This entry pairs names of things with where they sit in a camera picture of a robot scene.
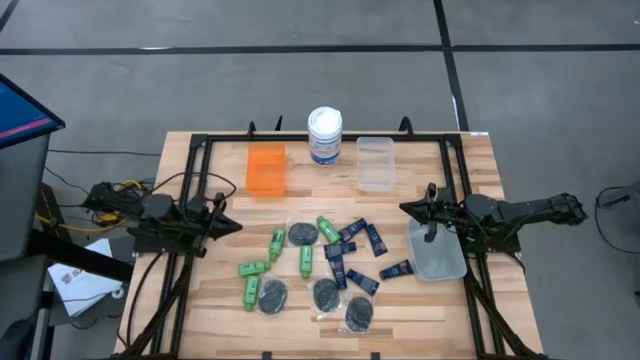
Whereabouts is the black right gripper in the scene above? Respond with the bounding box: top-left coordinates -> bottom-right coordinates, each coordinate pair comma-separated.
398,182 -> 467,245

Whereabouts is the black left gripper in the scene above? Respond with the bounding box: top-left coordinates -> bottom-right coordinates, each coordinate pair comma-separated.
186,192 -> 244,252

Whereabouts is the clear plastic bin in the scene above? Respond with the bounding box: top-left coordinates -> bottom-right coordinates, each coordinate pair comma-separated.
356,135 -> 398,194

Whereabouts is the dark blue cloth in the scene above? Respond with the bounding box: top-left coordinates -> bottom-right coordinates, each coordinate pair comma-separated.
378,259 -> 415,282

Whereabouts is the white plastic bin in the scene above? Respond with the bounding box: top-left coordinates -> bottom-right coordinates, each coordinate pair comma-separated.
405,217 -> 469,283

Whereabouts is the orange translucent plastic bin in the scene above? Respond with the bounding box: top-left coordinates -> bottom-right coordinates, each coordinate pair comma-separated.
245,143 -> 287,199

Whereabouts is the white wipes canister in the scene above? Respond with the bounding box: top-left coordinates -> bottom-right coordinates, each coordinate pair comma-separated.
306,105 -> 344,168

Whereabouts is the black monitor stand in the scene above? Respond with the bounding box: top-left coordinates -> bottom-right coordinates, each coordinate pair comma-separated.
27,228 -> 134,282

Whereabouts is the white printed paper sheet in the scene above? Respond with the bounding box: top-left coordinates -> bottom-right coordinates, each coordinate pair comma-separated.
47,238 -> 124,318

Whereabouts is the grey cabinet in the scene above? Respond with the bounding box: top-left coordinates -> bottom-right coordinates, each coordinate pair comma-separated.
0,133 -> 51,262

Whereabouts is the monitor with blue screen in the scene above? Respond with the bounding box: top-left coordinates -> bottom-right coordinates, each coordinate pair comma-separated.
0,72 -> 67,151

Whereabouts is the black left camera cable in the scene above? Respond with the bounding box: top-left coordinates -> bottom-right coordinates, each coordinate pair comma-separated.
149,170 -> 239,204

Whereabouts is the black aluminium table frame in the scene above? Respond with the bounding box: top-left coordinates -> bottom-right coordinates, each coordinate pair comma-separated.
112,115 -> 551,360

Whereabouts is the yellow cable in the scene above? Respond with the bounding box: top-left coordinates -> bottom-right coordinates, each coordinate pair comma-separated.
34,179 -> 146,234

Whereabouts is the thin black floor cable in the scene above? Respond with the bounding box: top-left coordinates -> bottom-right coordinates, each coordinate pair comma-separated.
47,148 -> 161,157

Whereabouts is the curved black floor cable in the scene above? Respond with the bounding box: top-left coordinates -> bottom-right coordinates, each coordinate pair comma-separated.
593,185 -> 640,255

